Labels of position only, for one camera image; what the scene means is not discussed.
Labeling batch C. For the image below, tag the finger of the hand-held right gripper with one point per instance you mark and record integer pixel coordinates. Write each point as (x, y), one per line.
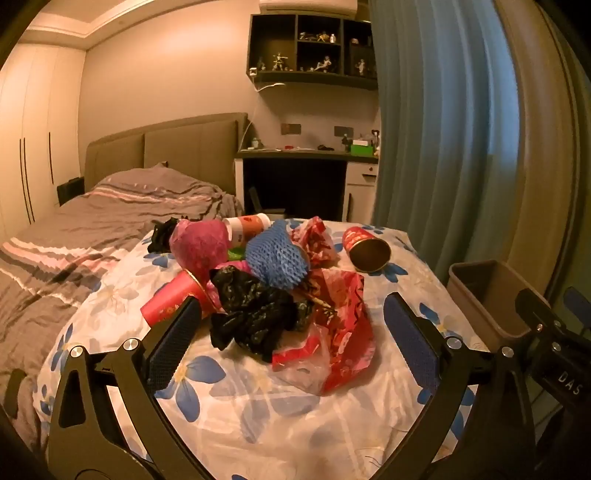
(577, 304)
(531, 304)

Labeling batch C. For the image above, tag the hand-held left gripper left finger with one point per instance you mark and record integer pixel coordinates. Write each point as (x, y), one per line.
(173, 341)

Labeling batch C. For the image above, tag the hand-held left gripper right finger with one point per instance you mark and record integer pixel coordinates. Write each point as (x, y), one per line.
(413, 341)

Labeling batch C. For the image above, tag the red cardboard canister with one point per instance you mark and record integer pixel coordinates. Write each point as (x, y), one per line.
(171, 295)
(358, 240)

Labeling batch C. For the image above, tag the brown plastic trash bin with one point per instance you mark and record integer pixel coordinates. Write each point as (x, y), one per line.
(466, 295)

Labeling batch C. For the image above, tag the red printed plastic bag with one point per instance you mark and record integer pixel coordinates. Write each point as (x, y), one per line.
(344, 318)

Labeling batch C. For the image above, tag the large black plastic bag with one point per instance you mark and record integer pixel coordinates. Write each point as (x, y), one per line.
(254, 318)

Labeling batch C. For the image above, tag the pink foam net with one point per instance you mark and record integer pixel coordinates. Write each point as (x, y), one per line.
(198, 244)

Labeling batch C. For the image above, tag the black bag with green tag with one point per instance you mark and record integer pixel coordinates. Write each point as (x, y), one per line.
(161, 237)

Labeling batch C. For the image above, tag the green foam net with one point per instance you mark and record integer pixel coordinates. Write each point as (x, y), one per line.
(236, 254)

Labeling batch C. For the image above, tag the blue foam net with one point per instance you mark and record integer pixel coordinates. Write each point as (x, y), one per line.
(274, 256)

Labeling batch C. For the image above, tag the white and red paper cup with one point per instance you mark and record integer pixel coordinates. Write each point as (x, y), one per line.
(244, 226)

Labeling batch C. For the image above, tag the red wrapper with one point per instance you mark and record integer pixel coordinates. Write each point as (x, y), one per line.
(314, 240)

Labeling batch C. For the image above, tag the white blue floral blanket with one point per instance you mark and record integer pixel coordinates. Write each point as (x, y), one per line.
(240, 415)

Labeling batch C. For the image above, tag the grey striped bedding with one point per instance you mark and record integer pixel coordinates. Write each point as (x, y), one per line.
(83, 230)

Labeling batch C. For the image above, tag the beige curtain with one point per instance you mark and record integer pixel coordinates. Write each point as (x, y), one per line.
(545, 161)

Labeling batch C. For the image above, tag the white drawer cabinet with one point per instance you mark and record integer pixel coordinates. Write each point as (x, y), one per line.
(362, 189)

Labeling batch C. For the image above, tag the black nightstand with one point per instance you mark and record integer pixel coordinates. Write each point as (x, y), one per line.
(70, 191)

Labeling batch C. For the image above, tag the blue curtain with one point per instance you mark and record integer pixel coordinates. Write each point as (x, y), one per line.
(438, 138)

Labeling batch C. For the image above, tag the green box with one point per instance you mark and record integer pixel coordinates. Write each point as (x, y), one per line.
(361, 150)

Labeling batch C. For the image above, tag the beige padded headboard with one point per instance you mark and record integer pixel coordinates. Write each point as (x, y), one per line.
(184, 143)

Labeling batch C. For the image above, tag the dark top desk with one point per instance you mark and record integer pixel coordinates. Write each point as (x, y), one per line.
(295, 154)

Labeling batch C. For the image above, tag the white wardrobe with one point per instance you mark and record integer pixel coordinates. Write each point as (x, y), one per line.
(37, 138)

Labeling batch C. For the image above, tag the row of figurines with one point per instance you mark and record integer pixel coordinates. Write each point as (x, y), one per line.
(279, 62)

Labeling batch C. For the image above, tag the white air conditioner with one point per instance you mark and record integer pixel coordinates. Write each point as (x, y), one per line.
(307, 7)

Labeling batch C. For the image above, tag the dark wall socket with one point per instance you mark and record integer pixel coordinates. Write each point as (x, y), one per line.
(342, 131)
(291, 129)

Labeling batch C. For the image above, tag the dark wall shelf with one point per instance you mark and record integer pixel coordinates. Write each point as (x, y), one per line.
(272, 41)

